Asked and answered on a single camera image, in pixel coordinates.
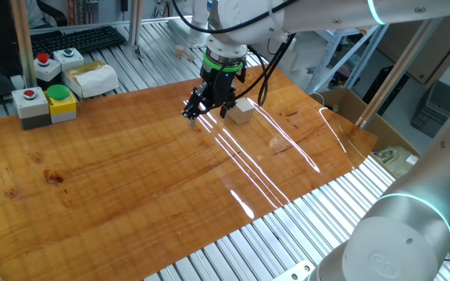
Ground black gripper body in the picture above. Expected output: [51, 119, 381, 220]
[199, 66, 248, 109]

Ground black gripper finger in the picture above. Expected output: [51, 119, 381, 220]
[181, 86, 208, 129]
[219, 98, 238, 119]

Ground pale wooden cube block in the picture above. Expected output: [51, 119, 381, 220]
[227, 97, 256, 125]

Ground white column on metal plate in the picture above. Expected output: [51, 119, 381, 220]
[167, 0, 212, 50]

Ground glossy wood grain mat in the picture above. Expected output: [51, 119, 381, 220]
[0, 64, 379, 281]

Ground white foam packing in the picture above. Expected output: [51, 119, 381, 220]
[262, 30, 327, 81]

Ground cardboard tissue box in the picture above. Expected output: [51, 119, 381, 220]
[61, 60, 120, 100]

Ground grey metal shelf rack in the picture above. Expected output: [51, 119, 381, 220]
[305, 23, 390, 94]

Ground open cardboard box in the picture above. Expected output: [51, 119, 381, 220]
[311, 86, 422, 180]

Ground white box small green button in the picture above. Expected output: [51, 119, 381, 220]
[52, 47, 86, 73]

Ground black computer keyboard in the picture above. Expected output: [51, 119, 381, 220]
[30, 25, 127, 56]

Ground yellow box green button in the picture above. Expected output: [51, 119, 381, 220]
[44, 84, 78, 125]

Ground white box red mushroom button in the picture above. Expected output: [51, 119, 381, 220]
[33, 52, 63, 83]

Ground red lattice bar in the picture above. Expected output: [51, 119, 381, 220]
[66, 0, 77, 25]

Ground black box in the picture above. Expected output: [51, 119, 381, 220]
[361, 65, 409, 116]

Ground grey box red button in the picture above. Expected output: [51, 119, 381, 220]
[11, 86, 52, 131]

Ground black chair armrest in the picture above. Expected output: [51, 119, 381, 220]
[35, 0, 69, 27]

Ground crumpled plastic bag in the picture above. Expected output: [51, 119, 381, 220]
[373, 145, 420, 179]

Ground person in grey shirt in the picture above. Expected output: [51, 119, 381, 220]
[24, 0, 54, 29]

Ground dark grey plastic crate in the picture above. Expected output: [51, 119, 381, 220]
[410, 80, 450, 138]

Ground grey brown cabinet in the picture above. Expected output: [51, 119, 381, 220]
[377, 15, 450, 85]

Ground thin black cable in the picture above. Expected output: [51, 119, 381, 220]
[171, 0, 299, 35]

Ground black gripper cable loops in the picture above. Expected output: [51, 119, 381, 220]
[234, 33, 297, 108]

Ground aluminium frame post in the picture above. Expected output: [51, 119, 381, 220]
[9, 0, 38, 90]
[126, 0, 145, 59]

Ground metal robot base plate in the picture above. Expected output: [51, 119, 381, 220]
[271, 260, 316, 281]

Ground slanted aluminium frame profile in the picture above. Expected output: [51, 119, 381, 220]
[354, 17, 443, 129]

